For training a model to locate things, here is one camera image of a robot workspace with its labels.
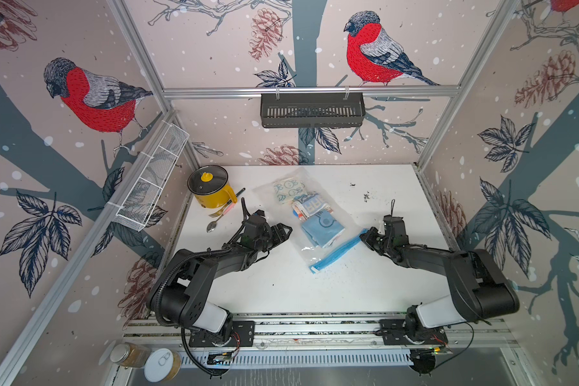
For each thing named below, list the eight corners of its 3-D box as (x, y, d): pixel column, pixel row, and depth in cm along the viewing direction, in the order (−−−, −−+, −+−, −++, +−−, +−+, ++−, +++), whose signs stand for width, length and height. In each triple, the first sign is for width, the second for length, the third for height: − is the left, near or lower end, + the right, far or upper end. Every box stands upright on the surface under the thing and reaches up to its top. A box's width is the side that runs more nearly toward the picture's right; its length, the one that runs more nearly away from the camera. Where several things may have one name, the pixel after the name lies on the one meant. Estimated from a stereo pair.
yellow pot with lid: (194, 214, 103) (184, 198, 94) (193, 185, 114) (184, 168, 105) (237, 204, 107) (231, 187, 98) (232, 177, 118) (227, 160, 108)
